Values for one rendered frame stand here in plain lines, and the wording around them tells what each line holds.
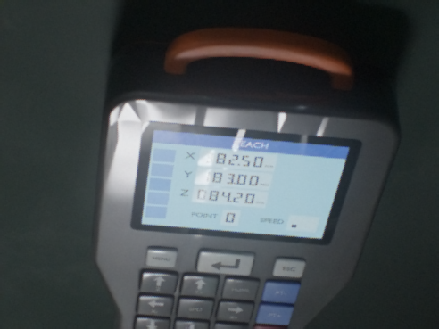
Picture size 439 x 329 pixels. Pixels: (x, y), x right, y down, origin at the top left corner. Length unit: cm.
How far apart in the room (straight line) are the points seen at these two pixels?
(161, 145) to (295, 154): 4
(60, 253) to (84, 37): 11
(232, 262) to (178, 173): 5
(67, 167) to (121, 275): 4
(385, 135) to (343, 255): 6
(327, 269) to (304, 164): 5
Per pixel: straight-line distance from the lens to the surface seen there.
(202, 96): 35
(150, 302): 43
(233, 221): 39
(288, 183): 38
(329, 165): 37
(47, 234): 44
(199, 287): 42
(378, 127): 36
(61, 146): 41
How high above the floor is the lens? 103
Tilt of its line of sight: 42 degrees down
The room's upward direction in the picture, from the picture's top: 180 degrees clockwise
